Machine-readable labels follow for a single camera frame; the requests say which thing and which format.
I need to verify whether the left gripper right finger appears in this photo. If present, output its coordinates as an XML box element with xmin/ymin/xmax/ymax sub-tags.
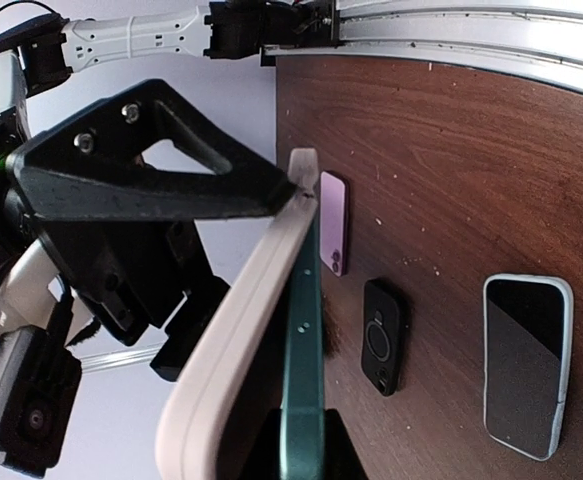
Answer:
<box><xmin>324</xmin><ymin>409</ymin><xmax>368</xmax><ymax>480</ymax></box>

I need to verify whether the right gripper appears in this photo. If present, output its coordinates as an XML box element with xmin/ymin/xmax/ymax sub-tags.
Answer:
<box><xmin>6</xmin><ymin>79</ymin><xmax>296</xmax><ymax>382</ymax></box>

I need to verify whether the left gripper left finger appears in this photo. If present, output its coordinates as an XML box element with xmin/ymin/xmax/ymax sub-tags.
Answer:
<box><xmin>240</xmin><ymin>409</ymin><xmax>281</xmax><ymax>480</ymax></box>

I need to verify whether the dark green phone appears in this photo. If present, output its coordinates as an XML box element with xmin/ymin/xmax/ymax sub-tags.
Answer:
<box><xmin>279</xmin><ymin>219</ymin><xmax>325</xmax><ymax>479</ymax></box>

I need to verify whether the pink phone case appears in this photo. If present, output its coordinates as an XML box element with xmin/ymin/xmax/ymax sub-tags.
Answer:
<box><xmin>155</xmin><ymin>148</ymin><xmax>319</xmax><ymax>479</ymax></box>

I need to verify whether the black phone case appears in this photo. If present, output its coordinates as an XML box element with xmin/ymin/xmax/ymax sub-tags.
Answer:
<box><xmin>361</xmin><ymin>278</ymin><xmax>409</xmax><ymax>397</ymax></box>

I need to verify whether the purple phone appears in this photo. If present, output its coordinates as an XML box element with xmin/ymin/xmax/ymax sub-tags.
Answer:
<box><xmin>319</xmin><ymin>171</ymin><xmax>349</xmax><ymax>277</ymax></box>

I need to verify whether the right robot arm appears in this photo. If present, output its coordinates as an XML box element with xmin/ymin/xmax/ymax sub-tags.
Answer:
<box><xmin>0</xmin><ymin>2</ymin><xmax>291</xmax><ymax>273</ymax></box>

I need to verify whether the middle blue-cased phone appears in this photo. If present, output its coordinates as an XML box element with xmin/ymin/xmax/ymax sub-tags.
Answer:
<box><xmin>483</xmin><ymin>273</ymin><xmax>575</xmax><ymax>462</ymax></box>

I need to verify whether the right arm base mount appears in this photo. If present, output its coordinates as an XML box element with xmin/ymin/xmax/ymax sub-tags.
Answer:
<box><xmin>203</xmin><ymin>1</ymin><xmax>342</xmax><ymax>67</ymax></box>

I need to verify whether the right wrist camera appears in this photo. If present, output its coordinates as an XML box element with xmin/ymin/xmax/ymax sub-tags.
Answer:
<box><xmin>0</xmin><ymin>289</ymin><xmax>83</xmax><ymax>479</ymax></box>

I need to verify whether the aluminium front rail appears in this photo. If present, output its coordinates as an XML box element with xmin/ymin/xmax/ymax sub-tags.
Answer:
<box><xmin>266</xmin><ymin>0</ymin><xmax>583</xmax><ymax>94</ymax></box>

